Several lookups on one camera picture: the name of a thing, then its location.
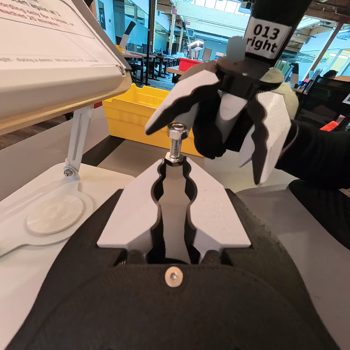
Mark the person's black clothing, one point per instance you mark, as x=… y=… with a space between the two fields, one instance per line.
x=328 y=210

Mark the instruction sheet on stand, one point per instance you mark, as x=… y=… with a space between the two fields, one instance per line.
x=124 y=84

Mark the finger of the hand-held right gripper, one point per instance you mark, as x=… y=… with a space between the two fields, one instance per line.
x=276 y=123
x=186 y=90

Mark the yellow plastic bin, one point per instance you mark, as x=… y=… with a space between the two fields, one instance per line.
x=128 y=120

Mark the white stand strut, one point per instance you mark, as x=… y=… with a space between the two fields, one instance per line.
x=78 y=136

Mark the steel hex bolt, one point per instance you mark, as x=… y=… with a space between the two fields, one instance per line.
x=175 y=143

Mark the person's right hand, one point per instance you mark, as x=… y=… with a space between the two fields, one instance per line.
x=207 y=131

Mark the small red bin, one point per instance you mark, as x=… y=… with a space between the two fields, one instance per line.
x=188 y=63

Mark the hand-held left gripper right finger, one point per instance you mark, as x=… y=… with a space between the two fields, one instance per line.
x=216 y=216

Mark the steel hex nut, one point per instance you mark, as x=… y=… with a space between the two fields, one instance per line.
x=175 y=161

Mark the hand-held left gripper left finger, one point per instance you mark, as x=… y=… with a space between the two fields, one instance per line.
x=131 y=213

